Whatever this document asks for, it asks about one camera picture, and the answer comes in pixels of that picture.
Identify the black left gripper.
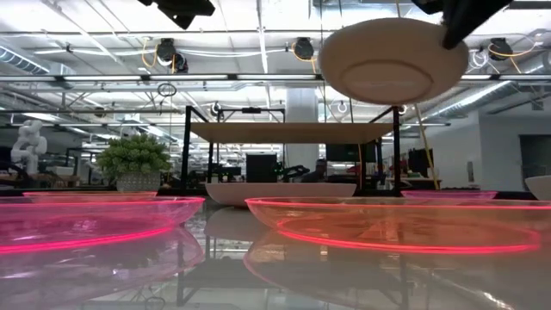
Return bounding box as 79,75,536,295
154,0,216,30

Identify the pink transparent plastic plate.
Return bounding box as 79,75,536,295
400,189,499,201
0,196,207,256

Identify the orange transparent plastic plate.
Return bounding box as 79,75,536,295
244,196,551,256
22,190,158,200

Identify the wooden shelf board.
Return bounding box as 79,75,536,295
189,121,395,145

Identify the long ceiling light strip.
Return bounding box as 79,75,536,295
0,72,551,83

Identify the green artificial plant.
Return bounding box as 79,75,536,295
95,133,172,180

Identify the dark grey door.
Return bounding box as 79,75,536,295
518,133,551,191

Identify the black wide monitor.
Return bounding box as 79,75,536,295
325,143,378,164

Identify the black computer monitor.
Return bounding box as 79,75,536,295
245,153,278,183

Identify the grey patterned plant pot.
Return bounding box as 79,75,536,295
115,170,162,193

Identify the person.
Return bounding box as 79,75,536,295
300,158,328,184

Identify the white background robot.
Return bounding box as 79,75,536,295
10,119,48,176

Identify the black ceiling cable reel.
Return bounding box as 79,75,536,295
155,37,177,63
293,37,315,61
488,37,513,62

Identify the silver ventilation duct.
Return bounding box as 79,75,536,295
424,51,551,124

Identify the yellow hanging cable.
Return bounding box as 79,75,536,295
414,104,441,191

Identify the black frame wooden shelf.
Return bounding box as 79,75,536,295
179,105,402,202

